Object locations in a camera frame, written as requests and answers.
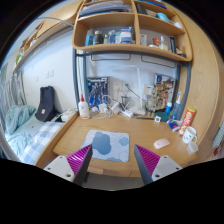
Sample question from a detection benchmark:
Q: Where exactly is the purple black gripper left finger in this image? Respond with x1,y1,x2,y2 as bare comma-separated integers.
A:
44,145,92,186

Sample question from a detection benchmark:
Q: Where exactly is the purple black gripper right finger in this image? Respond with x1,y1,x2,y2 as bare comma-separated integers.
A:
134,145,182,185

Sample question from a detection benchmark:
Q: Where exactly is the grey blue mouse pad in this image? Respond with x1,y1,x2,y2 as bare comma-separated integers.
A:
82,130,129,163

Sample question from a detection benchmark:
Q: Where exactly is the wooden desk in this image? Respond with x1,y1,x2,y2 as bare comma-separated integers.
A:
36,113,196,177

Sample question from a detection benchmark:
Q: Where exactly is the clear plastic cup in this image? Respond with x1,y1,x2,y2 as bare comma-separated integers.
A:
187,142,199,154

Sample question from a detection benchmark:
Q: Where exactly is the white mug with print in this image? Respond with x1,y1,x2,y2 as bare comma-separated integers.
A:
182,126,197,144

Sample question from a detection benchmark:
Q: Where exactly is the checked bed sheet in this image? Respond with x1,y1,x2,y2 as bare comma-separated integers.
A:
5,122,63,165

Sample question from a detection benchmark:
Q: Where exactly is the white desk lamp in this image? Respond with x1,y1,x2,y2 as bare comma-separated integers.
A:
133,65,146,116

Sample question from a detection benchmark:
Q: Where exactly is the blue spray bottle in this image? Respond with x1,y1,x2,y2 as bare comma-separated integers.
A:
171,92,181,120

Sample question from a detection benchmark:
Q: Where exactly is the white bottle red cap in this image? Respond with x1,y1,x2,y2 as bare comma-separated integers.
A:
78,97,90,119

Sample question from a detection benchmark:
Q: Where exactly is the black backpack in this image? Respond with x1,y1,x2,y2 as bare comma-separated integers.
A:
35,86,56,122

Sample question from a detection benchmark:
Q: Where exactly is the red chip can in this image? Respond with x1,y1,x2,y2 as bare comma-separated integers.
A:
178,107,196,136

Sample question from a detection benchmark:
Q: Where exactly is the white power strip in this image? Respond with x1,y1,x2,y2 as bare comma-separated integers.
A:
112,102,133,118

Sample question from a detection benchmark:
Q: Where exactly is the light blue blanket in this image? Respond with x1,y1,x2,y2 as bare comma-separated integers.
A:
5,105,36,135

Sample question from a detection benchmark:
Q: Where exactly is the colourful comic poster box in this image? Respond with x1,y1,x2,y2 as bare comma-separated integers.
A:
148,74,176,114

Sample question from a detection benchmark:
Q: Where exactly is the blue robot model box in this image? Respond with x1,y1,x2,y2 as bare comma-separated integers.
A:
88,77,109,107

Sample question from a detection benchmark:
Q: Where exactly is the wooden wall shelf unit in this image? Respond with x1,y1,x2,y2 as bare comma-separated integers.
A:
73,0,193,62

